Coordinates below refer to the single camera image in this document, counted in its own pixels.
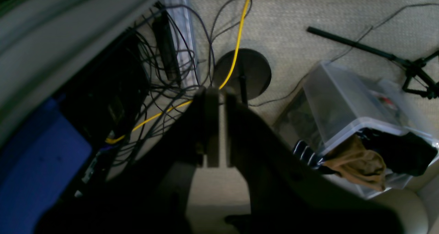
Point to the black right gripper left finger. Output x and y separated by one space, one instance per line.
155 189

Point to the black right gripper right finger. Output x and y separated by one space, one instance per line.
281 187

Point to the brown cloth in bin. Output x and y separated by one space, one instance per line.
358 165

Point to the clear plastic storage bin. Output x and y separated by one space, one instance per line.
334 103

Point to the blue box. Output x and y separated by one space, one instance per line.
37 164

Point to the black cloth in bin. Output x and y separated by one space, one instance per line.
407 154

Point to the black round stand base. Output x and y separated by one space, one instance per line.
252 73

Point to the black tripod stand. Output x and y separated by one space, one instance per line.
412 69

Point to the black power strip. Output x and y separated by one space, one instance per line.
164 40

